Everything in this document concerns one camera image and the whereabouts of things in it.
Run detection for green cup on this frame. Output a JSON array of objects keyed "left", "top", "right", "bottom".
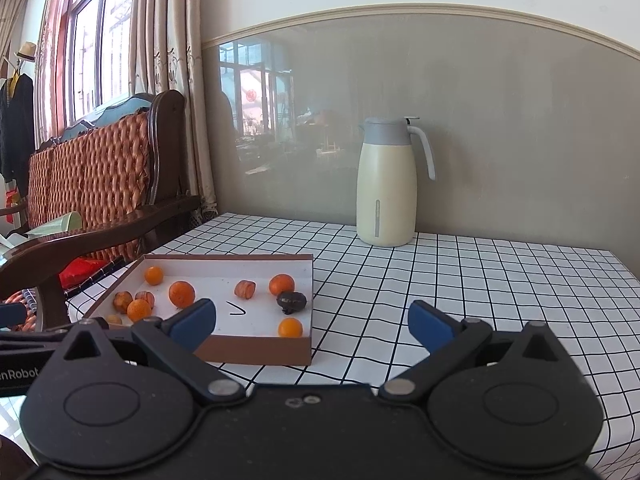
[{"left": 25, "top": 211, "right": 84, "bottom": 238}]

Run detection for yellow orange small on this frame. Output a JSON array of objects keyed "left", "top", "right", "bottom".
[{"left": 143, "top": 266, "right": 164, "bottom": 286}]

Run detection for person left hand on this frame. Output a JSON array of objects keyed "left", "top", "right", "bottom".
[{"left": 0, "top": 436, "right": 37, "bottom": 480}]

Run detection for large orange tangerine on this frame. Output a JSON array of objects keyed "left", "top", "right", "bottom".
[{"left": 168, "top": 281, "right": 195, "bottom": 309}]

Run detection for checkered white tablecloth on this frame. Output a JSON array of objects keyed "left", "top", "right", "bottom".
[{"left": 64, "top": 211, "right": 640, "bottom": 480}]

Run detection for dried persimmon half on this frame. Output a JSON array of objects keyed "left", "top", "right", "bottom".
[{"left": 112, "top": 292, "right": 134, "bottom": 314}]

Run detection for red plastic bag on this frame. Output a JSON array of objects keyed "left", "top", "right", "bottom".
[{"left": 58, "top": 257, "right": 108, "bottom": 289}]

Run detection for cream thermos jug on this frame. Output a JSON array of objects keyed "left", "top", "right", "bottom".
[{"left": 356, "top": 116, "right": 436, "bottom": 247}]

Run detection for dark purple mangosteen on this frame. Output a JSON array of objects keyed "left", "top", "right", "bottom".
[{"left": 277, "top": 292, "right": 307, "bottom": 315}]

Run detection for beige curtain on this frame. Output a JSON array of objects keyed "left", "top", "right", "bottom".
[{"left": 35, "top": 0, "right": 218, "bottom": 221}]

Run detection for brown cardboard box tray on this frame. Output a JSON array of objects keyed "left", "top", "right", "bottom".
[{"left": 84, "top": 255, "right": 314, "bottom": 366}]

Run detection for smooth orange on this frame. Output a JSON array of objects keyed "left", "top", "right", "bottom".
[{"left": 278, "top": 318, "right": 304, "bottom": 338}]

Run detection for wooden sofa orange cushion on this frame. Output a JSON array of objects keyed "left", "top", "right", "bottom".
[{"left": 1, "top": 90, "right": 201, "bottom": 332}]

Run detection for black coat on rack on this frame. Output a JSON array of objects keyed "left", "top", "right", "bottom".
[{"left": 1, "top": 74, "right": 35, "bottom": 196}]

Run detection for orange chunk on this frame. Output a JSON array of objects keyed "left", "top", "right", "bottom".
[{"left": 234, "top": 280, "right": 256, "bottom": 300}]

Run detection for carrot-like chunk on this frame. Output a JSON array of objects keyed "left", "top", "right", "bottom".
[{"left": 134, "top": 290, "right": 155, "bottom": 308}]

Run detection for straw hat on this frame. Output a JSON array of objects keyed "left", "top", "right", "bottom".
[{"left": 15, "top": 41, "right": 37, "bottom": 62}]

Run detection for window with red frame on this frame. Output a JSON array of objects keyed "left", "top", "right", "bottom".
[{"left": 65, "top": 0, "right": 132, "bottom": 124}]

